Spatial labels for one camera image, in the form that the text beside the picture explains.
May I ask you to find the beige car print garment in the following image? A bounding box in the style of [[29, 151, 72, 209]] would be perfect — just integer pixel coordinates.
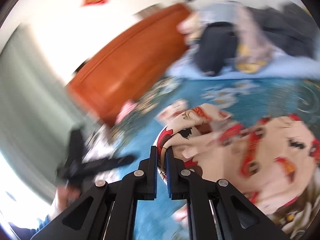
[[154, 103, 319, 239]]

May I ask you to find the pale beige yellow garment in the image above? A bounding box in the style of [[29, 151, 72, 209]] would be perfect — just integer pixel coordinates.
[[234, 5, 274, 74]]

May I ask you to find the dark grey garment pile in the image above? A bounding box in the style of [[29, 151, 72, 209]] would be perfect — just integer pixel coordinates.
[[194, 3, 318, 76]]

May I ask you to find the orange wooden headboard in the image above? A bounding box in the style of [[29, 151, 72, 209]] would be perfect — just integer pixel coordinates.
[[67, 3, 190, 127]]

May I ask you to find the teal floral bed blanket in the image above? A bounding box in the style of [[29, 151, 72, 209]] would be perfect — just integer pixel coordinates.
[[85, 77, 319, 239]]

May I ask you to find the person's left hand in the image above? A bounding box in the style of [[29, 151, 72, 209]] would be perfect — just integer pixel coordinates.
[[48, 185, 80, 221]]

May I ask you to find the light blue floral duvet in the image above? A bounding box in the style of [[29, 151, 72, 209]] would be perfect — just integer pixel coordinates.
[[167, 2, 319, 80]]

